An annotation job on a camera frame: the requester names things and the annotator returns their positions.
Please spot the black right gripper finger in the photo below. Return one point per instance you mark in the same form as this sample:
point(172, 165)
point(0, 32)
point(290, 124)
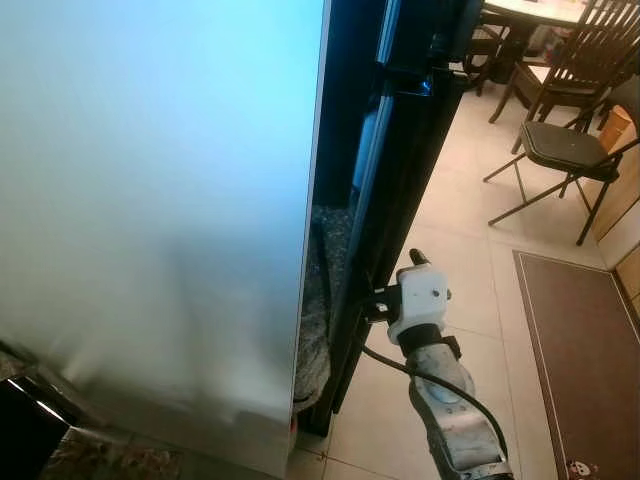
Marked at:
point(419, 258)

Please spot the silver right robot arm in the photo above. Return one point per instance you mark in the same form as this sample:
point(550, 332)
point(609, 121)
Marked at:
point(450, 400)

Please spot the black fridge door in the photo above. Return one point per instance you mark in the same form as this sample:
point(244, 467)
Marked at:
point(400, 150)

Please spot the large white fridge panel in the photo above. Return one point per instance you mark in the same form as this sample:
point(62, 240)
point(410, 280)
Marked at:
point(150, 200)

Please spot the black folding chair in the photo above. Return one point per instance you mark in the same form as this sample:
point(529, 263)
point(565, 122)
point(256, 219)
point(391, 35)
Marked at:
point(560, 148)

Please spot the brown mat with cartoon icons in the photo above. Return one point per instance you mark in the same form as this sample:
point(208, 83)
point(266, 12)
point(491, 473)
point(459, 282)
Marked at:
point(580, 370)

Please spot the light wood cabinet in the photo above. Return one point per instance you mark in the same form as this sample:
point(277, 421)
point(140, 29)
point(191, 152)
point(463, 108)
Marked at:
point(620, 180)

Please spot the dark wooden dining chair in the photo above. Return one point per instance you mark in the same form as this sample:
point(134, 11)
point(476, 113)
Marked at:
point(600, 40)
point(490, 45)

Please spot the round white marble table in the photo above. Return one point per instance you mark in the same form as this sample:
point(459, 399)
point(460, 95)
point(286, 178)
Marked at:
point(530, 10)

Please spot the glossy black object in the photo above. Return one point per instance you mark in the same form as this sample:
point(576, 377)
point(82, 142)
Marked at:
point(25, 430)

